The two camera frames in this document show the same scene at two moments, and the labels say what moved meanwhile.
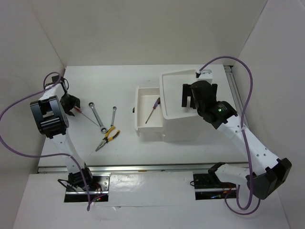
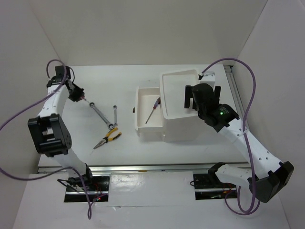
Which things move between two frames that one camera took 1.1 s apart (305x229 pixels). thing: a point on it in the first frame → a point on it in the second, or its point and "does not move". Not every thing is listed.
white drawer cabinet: (180, 123) does not move
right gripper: (187, 91) does not move
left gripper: (74, 101) → (80, 92)
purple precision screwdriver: (157, 102) does not move
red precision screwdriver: (76, 109) → (83, 98)
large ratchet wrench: (103, 129) → (110, 126)
